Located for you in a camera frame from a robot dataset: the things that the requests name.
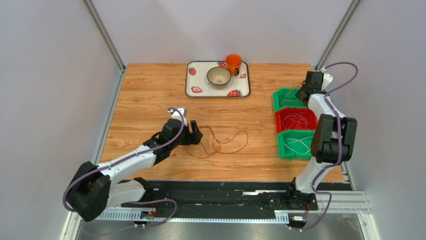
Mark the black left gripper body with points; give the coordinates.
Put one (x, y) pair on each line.
(184, 137)

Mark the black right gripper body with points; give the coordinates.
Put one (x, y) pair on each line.
(304, 92)

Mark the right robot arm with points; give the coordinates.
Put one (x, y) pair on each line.
(332, 143)

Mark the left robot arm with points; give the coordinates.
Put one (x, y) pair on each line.
(95, 188)

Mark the far green bin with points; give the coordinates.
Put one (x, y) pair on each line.
(286, 98)

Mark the green bin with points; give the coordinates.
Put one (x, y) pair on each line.
(286, 98)
(295, 144)

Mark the red bin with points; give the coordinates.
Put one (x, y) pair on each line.
(291, 118)

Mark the grey ceramic bowl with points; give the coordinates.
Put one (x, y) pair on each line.
(218, 77)

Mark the near green bin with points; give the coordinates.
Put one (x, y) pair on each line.
(295, 144)

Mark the orange mug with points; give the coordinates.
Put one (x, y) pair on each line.
(233, 64)

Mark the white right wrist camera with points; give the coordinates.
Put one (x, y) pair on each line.
(327, 78)

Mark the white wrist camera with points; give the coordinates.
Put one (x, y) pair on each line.
(327, 78)
(179, 113)

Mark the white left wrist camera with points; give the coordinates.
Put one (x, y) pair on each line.
(179, 113)

